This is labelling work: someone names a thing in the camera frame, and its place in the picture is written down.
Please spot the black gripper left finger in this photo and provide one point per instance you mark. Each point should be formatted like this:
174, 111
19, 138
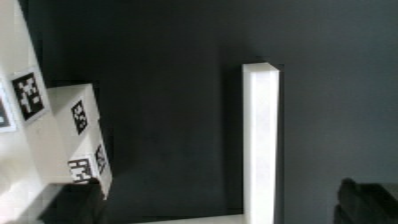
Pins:
76, 206

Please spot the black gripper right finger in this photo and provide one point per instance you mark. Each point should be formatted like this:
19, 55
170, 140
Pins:
366, 203

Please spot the white chair back ladder part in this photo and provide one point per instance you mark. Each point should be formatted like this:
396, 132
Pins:
30, 167

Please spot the white frame wall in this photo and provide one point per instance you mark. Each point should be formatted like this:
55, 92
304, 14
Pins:
261, 78

